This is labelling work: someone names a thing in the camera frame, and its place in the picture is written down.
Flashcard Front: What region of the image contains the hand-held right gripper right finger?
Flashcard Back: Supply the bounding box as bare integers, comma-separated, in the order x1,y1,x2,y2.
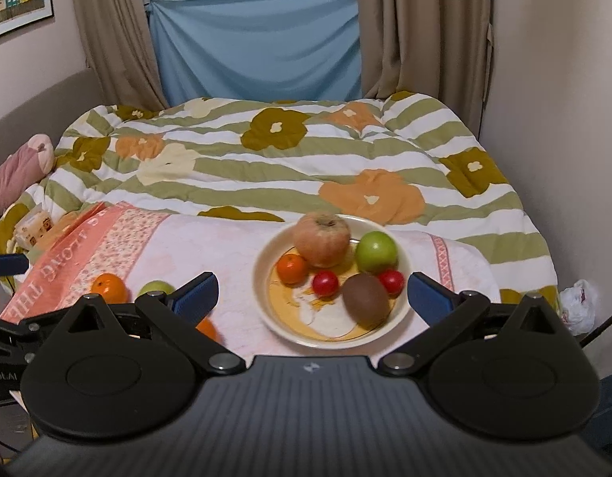
380,271,567,376

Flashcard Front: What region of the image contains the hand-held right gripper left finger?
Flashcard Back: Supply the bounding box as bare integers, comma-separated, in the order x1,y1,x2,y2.
58,271,246,374

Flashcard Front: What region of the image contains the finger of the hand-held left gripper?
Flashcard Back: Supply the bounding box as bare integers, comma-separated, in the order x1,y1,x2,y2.
0,254,29,279
0,314,64,345

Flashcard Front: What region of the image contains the red cherry tomato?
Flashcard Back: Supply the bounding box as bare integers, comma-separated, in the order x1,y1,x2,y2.
312,270,339,298
378,269,405,294

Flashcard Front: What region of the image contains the brown kiwi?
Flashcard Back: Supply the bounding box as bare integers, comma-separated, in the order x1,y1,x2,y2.
342,273,390,324

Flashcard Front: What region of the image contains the green apple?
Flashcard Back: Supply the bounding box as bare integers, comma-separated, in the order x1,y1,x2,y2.
354,231,399,275
138,280,175,299

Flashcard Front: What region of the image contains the small orange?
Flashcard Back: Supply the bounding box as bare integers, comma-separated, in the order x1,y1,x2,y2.
276,253,310,285

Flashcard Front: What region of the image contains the cream bear-print bowl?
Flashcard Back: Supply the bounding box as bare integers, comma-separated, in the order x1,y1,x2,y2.
253,215,415,349

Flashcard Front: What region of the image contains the large red apple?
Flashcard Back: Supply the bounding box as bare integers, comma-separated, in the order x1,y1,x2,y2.
292,213,351,268

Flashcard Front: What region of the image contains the tissue packet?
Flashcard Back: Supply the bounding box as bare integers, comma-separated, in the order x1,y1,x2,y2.
13,209,56,252

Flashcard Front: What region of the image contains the pink floral printed towel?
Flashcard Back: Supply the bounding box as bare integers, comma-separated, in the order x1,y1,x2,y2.
0,202,500,359

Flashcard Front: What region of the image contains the pink plush pillow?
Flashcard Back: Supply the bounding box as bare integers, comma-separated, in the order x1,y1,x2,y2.
0,134,56,215

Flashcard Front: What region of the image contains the white plastic bag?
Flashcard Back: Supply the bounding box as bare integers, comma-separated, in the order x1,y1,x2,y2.
559,279,597,336

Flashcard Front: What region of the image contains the beige headboard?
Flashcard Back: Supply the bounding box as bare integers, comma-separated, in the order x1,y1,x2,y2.
0,68,105,180

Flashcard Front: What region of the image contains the striped flower-print blanket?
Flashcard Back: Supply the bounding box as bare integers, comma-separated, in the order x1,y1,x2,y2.
0,90,559,304

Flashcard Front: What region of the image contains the blue hanging cloth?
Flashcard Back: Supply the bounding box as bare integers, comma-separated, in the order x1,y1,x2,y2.
147,0,364,106

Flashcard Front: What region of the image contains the beige curtain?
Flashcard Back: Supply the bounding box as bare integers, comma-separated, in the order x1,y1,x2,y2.
353,0,496,140
69,0,168,110

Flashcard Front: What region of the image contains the black cable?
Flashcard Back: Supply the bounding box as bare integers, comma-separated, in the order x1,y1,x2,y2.
579,303,612,349

